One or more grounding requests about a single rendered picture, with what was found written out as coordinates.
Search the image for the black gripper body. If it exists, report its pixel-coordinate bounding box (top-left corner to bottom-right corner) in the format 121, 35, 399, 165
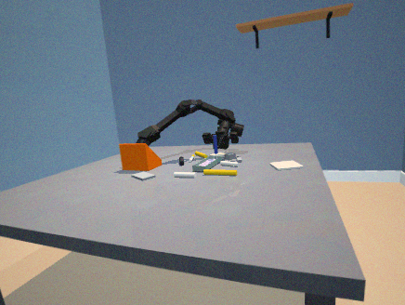
202, 126, 239, 144

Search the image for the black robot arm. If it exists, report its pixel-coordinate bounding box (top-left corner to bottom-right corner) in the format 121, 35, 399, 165
136, 99, 244, 146

